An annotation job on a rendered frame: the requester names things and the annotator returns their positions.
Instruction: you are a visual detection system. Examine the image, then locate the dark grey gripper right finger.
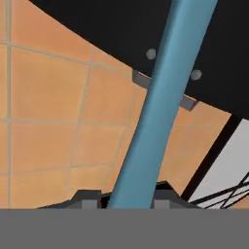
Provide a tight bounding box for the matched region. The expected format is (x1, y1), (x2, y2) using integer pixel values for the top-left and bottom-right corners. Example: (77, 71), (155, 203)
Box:
(150, 180), (204, 209)

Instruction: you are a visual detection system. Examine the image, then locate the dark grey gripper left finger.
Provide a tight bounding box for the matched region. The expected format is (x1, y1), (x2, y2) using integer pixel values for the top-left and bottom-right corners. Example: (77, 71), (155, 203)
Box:
(38, 189), (114, 209)

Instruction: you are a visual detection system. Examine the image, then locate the blue spatula handle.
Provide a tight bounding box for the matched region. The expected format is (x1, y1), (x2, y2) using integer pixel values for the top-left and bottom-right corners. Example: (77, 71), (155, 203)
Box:
(106, 0), (219, 209)

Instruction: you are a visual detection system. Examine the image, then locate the black pot with grey rivets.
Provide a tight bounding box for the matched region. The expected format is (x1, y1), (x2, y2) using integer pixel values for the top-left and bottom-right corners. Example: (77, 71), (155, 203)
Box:
(28, 0), (249, 121)

